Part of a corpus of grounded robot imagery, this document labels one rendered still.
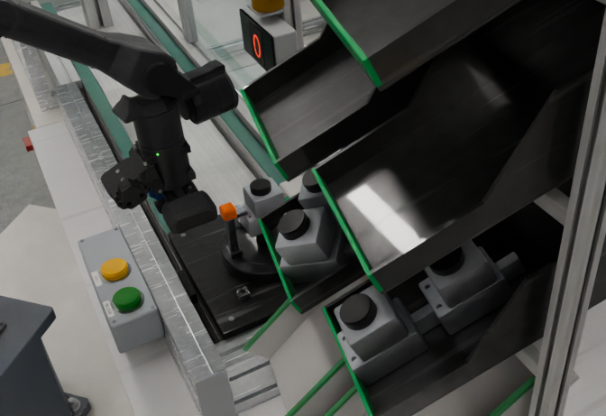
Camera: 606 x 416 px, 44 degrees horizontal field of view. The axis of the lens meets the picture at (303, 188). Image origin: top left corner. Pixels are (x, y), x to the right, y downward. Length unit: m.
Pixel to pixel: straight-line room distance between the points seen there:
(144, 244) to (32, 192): 1.94
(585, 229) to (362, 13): 0.20
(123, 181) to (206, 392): 0.29
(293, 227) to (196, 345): 0.38
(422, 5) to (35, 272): 1.02
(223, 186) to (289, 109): 0.68
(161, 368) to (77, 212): 0.44
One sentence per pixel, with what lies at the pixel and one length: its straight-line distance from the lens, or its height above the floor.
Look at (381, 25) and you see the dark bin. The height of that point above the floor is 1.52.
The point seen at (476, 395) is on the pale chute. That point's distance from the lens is 0.75.
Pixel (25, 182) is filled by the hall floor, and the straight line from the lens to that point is 3.19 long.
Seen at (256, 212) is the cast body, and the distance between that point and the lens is 1.04.
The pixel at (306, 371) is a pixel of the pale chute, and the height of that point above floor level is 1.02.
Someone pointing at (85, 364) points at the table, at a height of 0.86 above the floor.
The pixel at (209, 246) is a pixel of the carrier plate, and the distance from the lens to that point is 1.15.
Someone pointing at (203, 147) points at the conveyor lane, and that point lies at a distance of 1.46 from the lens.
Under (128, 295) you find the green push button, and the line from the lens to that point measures 1.10.
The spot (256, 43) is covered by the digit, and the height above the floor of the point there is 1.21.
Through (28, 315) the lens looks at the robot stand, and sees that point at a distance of 0.99.
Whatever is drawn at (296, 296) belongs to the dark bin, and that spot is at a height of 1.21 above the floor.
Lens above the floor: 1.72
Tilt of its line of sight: 37 degrees down
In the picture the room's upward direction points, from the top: 5 degrees counter-clockwise
